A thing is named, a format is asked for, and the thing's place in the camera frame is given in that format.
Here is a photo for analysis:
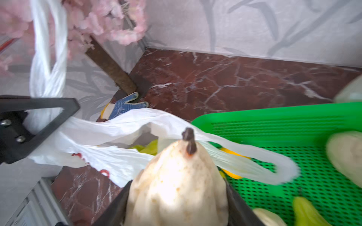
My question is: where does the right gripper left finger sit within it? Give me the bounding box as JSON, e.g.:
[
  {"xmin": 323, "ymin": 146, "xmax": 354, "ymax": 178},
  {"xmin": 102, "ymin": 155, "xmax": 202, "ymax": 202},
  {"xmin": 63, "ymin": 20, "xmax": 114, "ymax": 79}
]
[{"xmin": 92, "ymin": 180, "xmax": 133, "ymax": 226}]

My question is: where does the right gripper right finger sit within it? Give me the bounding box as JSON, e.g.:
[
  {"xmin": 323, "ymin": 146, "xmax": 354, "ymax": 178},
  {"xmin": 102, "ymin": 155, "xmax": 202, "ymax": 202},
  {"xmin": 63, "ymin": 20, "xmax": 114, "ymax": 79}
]
[{"xmin": 225, "ymin": 180, "xmax": 265, "ymax": 226}]

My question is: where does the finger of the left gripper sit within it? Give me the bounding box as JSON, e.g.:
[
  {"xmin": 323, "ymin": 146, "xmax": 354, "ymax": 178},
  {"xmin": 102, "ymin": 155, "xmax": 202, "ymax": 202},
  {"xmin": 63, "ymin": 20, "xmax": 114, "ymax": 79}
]
[{"xmin": 1, "ymin": 96, "xmax": 80, "ymax": 164}]

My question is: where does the beige pear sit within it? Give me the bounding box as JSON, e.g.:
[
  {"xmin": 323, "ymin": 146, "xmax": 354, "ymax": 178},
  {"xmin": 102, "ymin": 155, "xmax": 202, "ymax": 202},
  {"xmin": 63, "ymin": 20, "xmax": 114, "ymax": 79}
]
[
  {"xmin": 326, "ymin": 131, "xmax": 362, "ymax": 187},
  {"xmin": 123, "ymin": 128, "xmax": 229, "ymax": 226}
]

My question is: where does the green plastic basket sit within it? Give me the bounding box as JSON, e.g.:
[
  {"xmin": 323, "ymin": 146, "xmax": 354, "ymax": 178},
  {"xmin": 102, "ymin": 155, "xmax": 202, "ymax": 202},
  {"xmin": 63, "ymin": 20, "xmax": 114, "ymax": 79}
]
[{"xmin": 192, "ymin": 102, "xmax": 362, "ymax": 226}]

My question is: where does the white printed plastic bag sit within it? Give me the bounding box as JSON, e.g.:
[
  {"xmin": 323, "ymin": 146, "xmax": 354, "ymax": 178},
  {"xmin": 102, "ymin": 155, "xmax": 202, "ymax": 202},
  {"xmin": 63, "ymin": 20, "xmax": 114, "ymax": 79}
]
[{"xmin": 334, "ymin": 75, "xmax": 362, "ymax": 103}]

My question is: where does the green pear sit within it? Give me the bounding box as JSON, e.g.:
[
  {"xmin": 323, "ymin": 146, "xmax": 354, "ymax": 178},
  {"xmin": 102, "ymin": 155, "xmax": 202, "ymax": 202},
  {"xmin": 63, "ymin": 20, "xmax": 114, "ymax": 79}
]
[{"xmin": 292, "ymin": 196, "xmax": 331, "ymax": 226}]

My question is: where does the blue dotted work glove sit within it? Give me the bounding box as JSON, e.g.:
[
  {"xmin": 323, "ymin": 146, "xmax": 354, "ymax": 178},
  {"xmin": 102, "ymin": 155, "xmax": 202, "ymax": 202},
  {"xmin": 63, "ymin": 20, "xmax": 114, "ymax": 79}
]
[{"xmin": 98, "ymin": 92, "xmax": 149, "ymax": 122}]

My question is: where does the pink cherry blossom tree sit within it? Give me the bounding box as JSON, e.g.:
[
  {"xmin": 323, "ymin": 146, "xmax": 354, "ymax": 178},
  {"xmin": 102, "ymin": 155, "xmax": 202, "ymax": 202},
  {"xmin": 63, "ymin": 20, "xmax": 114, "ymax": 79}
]
[{"xmin": 1, "ymin": 1, "xmax": 147, "ymax": 94}]

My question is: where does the aluminium front rail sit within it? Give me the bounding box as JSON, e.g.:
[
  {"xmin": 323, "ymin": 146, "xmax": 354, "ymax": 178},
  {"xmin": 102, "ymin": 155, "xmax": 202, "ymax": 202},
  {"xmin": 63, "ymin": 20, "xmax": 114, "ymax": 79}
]
[{"xmin": 6, "ymin": 177, "xmax": 73, "ymax": 226}]

